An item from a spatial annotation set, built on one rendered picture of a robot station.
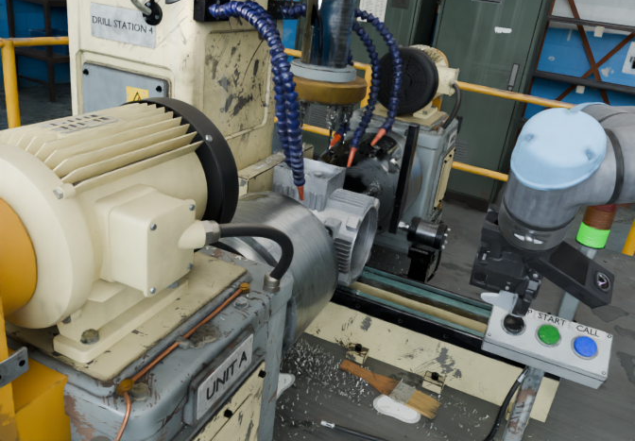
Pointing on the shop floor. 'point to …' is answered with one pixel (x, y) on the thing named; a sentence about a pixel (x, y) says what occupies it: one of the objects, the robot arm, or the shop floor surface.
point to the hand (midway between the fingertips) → (519, 308)
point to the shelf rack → (44, 27)
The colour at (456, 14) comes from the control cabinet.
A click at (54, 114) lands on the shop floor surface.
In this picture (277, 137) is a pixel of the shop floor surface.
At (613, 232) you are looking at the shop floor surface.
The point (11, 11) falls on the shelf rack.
